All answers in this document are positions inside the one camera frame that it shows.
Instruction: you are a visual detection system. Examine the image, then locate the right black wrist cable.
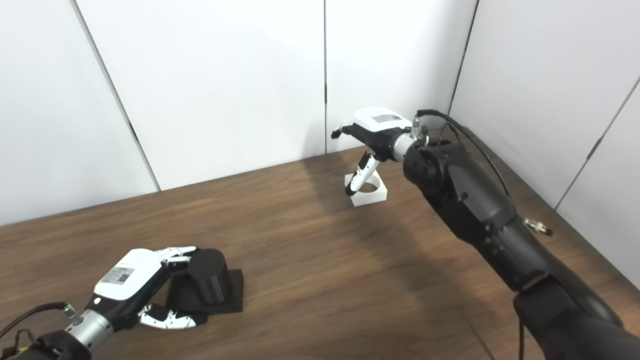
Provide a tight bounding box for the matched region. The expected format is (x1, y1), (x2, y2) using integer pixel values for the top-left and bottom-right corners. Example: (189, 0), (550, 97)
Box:
(416, 109), (553, 236)

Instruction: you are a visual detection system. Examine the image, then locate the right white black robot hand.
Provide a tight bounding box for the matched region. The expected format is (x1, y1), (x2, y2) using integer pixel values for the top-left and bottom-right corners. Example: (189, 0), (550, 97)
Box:
(331, 107), (416, 197)

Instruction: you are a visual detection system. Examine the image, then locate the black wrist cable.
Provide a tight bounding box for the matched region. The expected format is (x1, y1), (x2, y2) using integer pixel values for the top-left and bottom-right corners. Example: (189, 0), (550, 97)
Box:
(0, 301), (68, 341)
(416, 109), (553, 236)

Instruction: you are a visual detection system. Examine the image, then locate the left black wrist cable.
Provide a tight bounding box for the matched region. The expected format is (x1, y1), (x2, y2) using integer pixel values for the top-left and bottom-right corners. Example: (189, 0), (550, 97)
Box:
(0, 301), (68, 341)

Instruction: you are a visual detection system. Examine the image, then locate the black peg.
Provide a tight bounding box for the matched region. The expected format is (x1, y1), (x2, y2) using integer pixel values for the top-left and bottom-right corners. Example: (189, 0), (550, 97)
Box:
(166, 248), (244, 316)

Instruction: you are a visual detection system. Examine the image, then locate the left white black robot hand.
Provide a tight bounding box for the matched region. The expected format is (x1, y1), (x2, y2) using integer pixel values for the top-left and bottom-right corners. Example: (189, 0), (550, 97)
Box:
(85, 246), (208, 332)

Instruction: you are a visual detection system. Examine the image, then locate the white square piece with hole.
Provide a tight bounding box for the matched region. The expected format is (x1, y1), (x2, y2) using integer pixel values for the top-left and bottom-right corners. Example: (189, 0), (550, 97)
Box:
(344, 170), (388, 207)

